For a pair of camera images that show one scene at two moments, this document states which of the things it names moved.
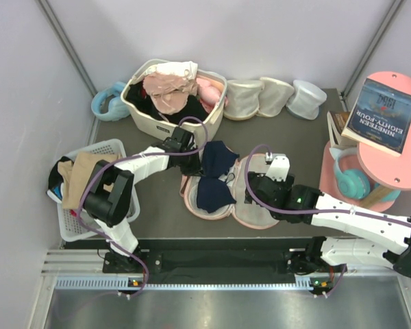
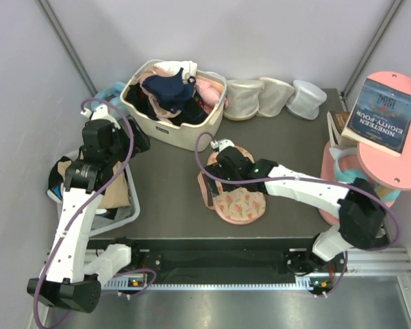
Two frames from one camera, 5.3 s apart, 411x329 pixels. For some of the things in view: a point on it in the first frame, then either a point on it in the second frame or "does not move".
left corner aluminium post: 46,8 does not move
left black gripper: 194,169 → 141,142
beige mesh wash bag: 242,98 does not move
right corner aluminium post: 394,9 does not move
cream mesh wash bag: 273,96 does not move
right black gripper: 288,184 → 216,169
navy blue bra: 213,192 → 171,90
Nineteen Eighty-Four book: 381,117 does not move
